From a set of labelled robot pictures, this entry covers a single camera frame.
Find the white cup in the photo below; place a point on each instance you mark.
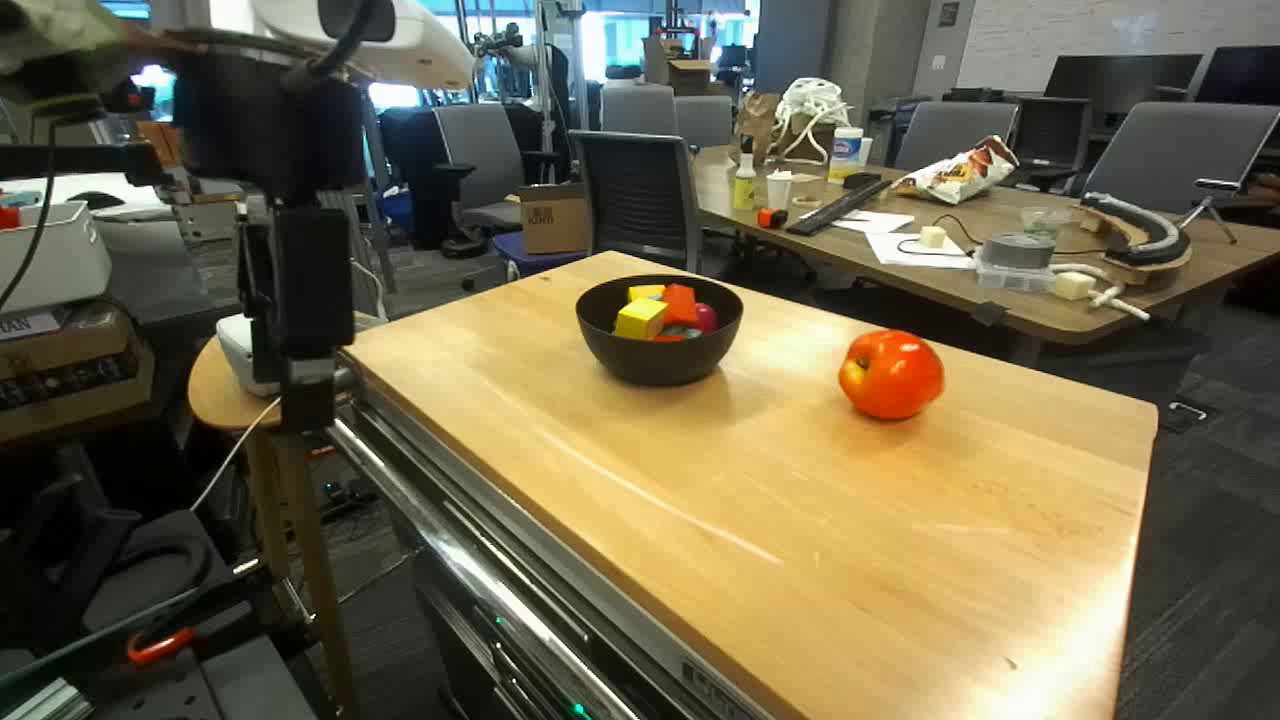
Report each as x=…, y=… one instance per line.
x=782, y=190

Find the round wooden stool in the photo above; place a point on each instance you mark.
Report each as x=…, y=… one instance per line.
x=222, y=395

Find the brown office table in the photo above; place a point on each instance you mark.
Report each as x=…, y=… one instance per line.
x=1205, y=263

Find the clear plastic container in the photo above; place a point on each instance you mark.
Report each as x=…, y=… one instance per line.
x=1019, y=279

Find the white power adapter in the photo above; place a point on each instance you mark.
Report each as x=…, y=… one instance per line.
x=1075, y=286

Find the grey office chair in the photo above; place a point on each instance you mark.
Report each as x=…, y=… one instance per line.
x=701, y=123
x=953, y=130
x=1174, y=154
x=638, y=109
x=477, y=154

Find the chips bag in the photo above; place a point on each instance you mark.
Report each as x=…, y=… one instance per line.
x=961, y=170

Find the orange black hand tool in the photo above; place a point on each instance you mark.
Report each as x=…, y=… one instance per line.
x=768, y=217

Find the black bowl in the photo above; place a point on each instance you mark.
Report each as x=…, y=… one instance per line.
x=655, y=358

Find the white bottle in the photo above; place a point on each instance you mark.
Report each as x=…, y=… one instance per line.
x=844, y=154

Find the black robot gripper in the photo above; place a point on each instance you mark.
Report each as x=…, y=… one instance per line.
x=314, y=281

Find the white paper sheet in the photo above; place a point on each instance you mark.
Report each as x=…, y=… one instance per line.
x=921, y=257
x=883, y=220

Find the steel tool cart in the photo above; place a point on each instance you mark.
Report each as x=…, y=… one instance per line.
x=465, y=625

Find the white box device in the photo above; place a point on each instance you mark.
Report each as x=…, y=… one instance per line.
x=46, y=263

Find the cardboard box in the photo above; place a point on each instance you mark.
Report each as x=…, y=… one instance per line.
x=553, y=220

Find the black horizontal bar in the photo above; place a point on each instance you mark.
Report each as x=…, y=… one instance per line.
x=80, y=162

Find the long black bar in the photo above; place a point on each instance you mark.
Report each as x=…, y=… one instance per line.
x=842, y=201

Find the yellow bottle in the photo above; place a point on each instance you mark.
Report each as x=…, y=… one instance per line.
x=744, y=190

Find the brown box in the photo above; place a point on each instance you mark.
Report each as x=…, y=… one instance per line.
x=65, y=373

